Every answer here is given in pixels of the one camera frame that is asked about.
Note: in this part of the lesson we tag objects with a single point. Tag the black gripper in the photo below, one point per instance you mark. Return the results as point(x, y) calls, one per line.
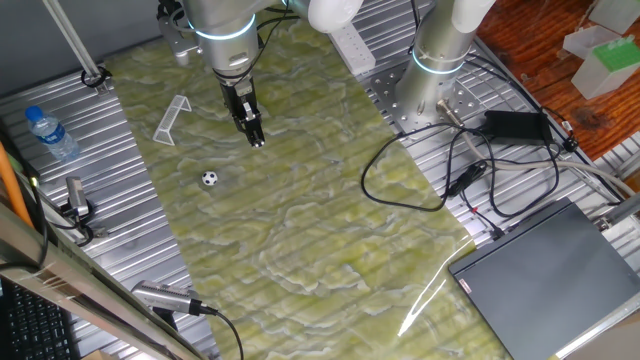
point(239, 92)

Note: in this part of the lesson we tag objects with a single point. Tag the small black white soccer ball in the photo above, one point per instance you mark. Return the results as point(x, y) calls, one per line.
point(210, 178)

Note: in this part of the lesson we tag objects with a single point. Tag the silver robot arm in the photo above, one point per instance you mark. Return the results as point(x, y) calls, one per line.
point(230, 45)

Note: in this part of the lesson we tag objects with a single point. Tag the white mesh toy goal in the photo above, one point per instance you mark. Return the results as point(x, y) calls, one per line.
point(172, 118)

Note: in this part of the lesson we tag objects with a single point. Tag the green marbled mat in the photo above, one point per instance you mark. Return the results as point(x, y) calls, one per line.
point(300, 225)

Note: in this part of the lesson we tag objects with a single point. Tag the white power strip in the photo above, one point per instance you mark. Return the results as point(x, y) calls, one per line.
point(355, 50)

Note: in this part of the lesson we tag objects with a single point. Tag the slim aluminium pole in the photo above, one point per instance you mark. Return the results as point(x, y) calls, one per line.
point(75, 45)

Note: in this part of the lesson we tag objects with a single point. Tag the clear water bottle blue cap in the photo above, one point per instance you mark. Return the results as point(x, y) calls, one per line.
point(52, 135)

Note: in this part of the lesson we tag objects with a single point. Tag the orange pole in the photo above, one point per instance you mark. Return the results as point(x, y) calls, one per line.
point(10, 185)

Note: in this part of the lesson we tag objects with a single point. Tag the black power adapter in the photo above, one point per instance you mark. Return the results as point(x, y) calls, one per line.
point(515, 126)

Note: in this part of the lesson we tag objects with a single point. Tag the wooden table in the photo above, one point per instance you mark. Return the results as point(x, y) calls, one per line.
point(530, 45)

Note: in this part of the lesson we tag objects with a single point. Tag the black keyboard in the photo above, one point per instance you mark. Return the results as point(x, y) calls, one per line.
point(30, 330)

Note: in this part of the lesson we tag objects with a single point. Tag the black plug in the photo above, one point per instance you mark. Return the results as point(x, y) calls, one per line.
point(570, 144)

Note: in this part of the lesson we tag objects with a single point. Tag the dark grey closed laptop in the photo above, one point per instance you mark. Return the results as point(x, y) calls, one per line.
point(540, 285)

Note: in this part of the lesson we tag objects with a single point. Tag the clear plastic box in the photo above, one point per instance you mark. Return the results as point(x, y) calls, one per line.
point(585, 40)
point(615, 12)

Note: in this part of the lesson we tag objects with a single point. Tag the clear box green insert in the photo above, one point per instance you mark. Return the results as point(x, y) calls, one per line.
point(600, 75)

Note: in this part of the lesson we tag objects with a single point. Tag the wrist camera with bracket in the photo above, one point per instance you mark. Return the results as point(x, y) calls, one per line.
point(177, 40)

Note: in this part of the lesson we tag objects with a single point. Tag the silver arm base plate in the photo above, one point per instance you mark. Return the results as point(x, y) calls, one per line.
point(385, 90)

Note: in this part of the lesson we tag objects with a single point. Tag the small silver camera black mount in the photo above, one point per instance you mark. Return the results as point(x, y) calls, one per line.
point(76, 195)

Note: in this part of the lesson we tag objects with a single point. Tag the long silver camera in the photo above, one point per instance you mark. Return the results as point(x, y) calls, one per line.
point(165, 296)

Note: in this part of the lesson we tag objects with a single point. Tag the aluminium frame beam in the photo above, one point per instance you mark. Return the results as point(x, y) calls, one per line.
point(50, 270)

